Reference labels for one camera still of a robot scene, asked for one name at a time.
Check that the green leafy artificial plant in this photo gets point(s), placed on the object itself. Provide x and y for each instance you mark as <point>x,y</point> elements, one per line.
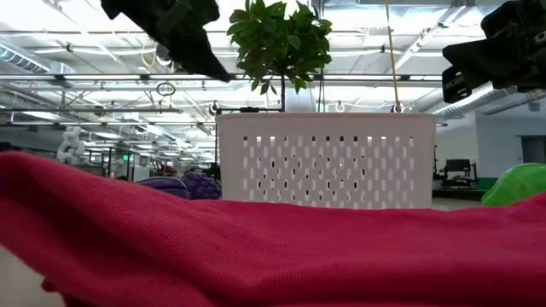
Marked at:
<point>277,38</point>

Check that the white perforated plastic basket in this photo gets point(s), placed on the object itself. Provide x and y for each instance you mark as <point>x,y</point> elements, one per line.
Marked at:
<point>324,128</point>

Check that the red folded cloth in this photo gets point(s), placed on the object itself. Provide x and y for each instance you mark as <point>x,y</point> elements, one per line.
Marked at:
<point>256,256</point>

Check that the black equipment cart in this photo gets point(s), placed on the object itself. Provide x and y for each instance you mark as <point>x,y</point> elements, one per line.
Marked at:
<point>458,166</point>

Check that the purple grape bunch toy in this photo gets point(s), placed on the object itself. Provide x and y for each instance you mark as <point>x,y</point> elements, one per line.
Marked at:
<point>202,185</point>

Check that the white robot figure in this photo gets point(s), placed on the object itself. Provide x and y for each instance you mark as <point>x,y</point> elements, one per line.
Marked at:
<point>70,145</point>

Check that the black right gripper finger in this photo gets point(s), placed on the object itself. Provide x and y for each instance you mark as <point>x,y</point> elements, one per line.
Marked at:
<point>473,48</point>
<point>475,63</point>

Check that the green lettuce toy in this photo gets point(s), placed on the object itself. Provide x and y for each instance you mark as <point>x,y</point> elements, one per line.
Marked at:
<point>518,183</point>

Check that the purple eggplant toy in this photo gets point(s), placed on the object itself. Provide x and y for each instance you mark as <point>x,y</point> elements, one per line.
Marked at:
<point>164,184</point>

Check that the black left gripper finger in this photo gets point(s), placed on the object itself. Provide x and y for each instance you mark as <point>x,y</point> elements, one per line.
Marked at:
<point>192,64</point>
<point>205,47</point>

